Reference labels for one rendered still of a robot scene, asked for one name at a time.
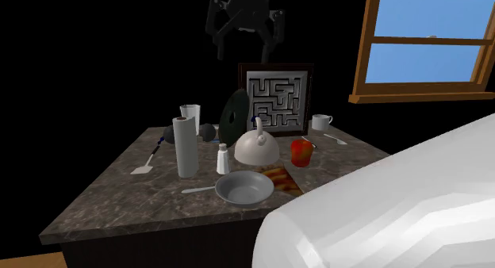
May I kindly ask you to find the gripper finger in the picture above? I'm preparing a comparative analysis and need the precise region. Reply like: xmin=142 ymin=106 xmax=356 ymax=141
xmin=255 ymin=10 xmax=287 ymax=64
xmin=205 ymin=0 xmax=243 ymax=62

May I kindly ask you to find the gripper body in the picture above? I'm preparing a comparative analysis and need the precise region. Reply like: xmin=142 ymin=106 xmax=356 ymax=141
xmin=227 ymin=0 xmax=271 ymax=33

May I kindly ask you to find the framed maze picture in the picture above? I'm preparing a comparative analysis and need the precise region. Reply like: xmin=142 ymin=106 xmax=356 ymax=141
xmin=237 ymin=63 xmax=315 ymax=139

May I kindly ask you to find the white tall cup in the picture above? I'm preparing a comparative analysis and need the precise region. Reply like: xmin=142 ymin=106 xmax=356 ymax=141
xmin=178 ymin=104 xmax=201 ymax=136

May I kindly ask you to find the dark green disc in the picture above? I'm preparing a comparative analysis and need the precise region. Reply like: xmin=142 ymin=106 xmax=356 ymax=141
xmin=217 ymin=88 xmax=251 ymax=149

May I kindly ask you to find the black dumbbell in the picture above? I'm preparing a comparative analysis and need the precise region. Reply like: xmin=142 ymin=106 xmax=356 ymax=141
xmin=162 ymin=122 xmax=217 ymax=146

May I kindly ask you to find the white mug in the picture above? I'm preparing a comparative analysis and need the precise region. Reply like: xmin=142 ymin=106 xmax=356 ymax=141
xmin=311 ymin=113 xmax=334 ymax=132

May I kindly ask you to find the white paper towel roll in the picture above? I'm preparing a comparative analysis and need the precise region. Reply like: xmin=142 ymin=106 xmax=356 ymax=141
xmin=171 ymin=116 xmax=201 ymax=179

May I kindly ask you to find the white kettle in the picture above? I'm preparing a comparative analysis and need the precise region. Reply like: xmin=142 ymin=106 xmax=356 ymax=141
xmin=233 ymin=116 xmax=281 ymax=166

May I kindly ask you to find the white salt shaker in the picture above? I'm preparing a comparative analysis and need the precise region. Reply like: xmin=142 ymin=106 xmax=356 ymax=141
xmin=216 ymin=142 xmax=232 ymax=175

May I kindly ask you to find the white spoon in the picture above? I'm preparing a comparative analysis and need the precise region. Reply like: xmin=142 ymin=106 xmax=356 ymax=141
xmin=322 ymin=132 xmax=348 ymax=147

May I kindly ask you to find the red apple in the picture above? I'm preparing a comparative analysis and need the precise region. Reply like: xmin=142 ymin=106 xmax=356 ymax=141
xmin=290 ymin=138 xmax=315 ymax=168

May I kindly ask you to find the grey bowl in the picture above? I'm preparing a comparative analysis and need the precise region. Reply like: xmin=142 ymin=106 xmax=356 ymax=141
xmin=214 ymin=170 xmax=276 ymax=206

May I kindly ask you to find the silver table knife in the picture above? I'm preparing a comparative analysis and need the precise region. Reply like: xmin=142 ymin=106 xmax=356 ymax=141
xmin=180 ymin=185 xmax=217 ymax=195

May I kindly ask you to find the orange patterned cutting board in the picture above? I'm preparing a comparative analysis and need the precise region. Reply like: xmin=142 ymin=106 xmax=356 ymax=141
xmin=260 ymin=164 xmax=305 ymax=197

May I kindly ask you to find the wooden framed window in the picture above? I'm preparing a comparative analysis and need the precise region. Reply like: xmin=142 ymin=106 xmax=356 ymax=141
xmin=347 ymin=0 xmax=495 ymax=105

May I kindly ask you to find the white spatula with black handle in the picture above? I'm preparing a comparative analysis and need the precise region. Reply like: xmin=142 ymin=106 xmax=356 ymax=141
xmin=129 ymin=137 xmax=164 ymax=176

